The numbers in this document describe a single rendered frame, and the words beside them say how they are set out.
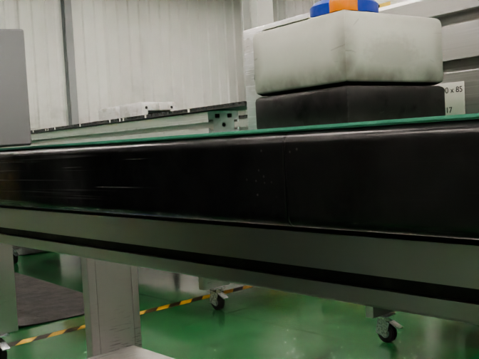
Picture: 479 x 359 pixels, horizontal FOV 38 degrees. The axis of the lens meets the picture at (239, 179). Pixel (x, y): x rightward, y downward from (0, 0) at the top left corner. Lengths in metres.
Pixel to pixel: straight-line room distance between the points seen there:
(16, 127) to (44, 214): 0.27
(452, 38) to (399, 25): 0.08
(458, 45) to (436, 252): 0.15
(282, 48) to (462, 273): 0.16
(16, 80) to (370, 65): 0.22
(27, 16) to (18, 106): 12.39
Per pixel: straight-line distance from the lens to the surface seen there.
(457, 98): 0.46
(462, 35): 0.46
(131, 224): 0.58
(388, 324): 2.67
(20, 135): 0.46
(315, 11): 0.41
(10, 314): 2.80
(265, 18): 8.94
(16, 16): 12.79
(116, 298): 1.97
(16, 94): 0.46
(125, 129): 0.91
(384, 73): 0.38
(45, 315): 3.42
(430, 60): 0.41
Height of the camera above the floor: 0.77
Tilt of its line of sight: 3 degrees down
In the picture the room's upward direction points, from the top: 3 degrees counter-clockwise
